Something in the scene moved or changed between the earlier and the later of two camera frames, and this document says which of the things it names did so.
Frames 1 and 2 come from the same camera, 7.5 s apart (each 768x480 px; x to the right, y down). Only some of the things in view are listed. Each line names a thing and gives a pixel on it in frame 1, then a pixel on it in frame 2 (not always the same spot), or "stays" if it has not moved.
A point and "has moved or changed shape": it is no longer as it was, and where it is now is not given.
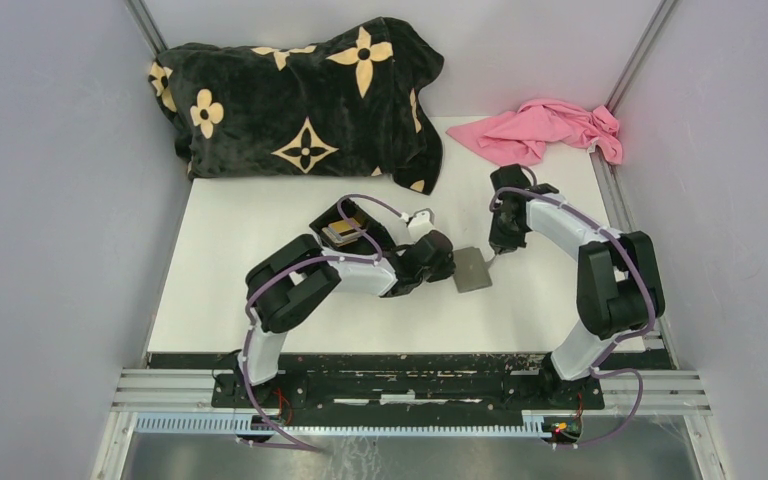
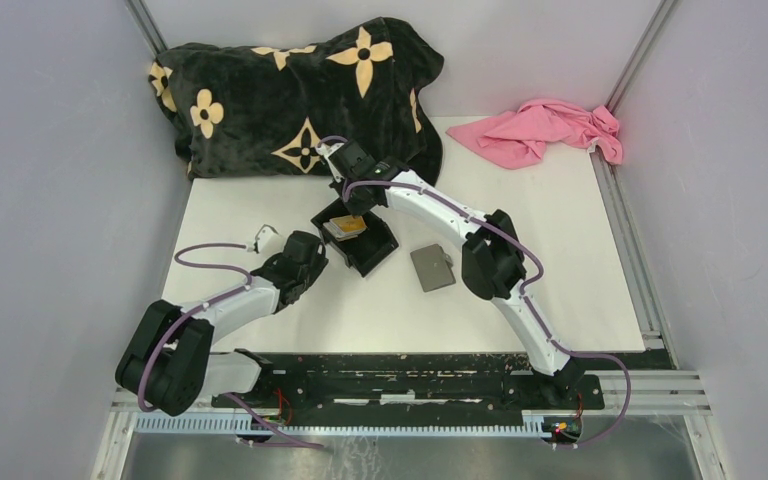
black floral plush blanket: x=351 y=105 stays
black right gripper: x=499 y=241 → x=359 y=209
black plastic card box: x=352 y=210 stays
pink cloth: x=520 y=137 stays
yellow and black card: x=341 y=232 stays
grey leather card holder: x=470 y=271 has moved or changed shape
